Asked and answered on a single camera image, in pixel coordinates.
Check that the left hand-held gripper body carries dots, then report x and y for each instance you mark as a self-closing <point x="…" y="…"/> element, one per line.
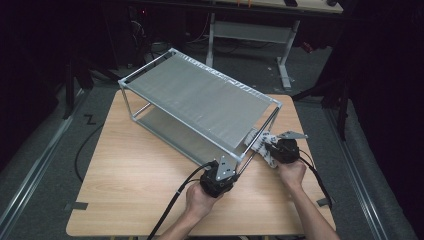
<point x="223" y="170"/>

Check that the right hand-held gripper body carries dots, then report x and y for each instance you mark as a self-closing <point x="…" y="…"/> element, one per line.
<point x="285" y="151"/>

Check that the black stand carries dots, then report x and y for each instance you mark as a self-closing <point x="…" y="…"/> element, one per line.
<point x="342" y="113"/>
<point x="69" y="93"/>

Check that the dark computer tower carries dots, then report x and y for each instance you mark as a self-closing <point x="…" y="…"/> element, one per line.
<point x="136" y="30"/>

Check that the black-and-white striped cloth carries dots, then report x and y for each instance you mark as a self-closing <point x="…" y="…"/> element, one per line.
<point x="258" y="143"/>

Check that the small black device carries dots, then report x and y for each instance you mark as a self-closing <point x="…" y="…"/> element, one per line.
<point x="332" y="2"/>
<point x="291" y="2"/>

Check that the grey two-tier shelf rack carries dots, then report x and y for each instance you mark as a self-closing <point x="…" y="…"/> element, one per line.
<point x="200" y="100"/>

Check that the white-legged wooden desk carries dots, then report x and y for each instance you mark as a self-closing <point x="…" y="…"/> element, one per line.
<point x="253" y="31"/>

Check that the person's right hand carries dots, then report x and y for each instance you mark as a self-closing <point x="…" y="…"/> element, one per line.
<point x="291" y="175"/>

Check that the person's left hand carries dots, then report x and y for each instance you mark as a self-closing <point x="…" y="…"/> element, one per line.
<point x="200" y="203"/>

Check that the metal floor rail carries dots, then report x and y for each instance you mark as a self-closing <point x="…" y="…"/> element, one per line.
<point x="366" y="200"/>
<point x="32" y="173"/>

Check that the red object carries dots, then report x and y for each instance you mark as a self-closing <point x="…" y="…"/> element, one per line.
<point x="307" y="47"/>

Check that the grey tape piece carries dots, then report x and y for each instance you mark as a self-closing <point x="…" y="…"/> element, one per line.
<point x="322" y="202"/>
<point x="76" y="206"/>

